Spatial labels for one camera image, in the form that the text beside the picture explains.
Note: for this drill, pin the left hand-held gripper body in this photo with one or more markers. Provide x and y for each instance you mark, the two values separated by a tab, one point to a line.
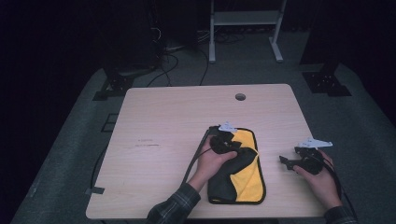
221	144

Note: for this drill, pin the grey tape strip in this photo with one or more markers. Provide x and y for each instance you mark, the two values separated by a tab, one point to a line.
95	190

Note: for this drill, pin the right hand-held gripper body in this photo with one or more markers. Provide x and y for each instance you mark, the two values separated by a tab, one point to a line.
311	163

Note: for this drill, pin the person's left hand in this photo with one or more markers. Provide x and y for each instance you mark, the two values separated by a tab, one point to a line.
208	165

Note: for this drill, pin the black stand base with struts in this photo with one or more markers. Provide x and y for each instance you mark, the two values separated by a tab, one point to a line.
116	84

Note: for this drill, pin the black flat stand base plate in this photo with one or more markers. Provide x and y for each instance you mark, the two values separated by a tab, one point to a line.
327	84

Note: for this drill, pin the person's right hand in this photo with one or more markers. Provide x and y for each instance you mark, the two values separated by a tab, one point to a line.
327	183

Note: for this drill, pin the yellow cloth with black edge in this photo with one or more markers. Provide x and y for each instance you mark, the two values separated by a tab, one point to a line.
249	182

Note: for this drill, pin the white metal stand frame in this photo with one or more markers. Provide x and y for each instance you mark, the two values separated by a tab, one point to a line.
243	17

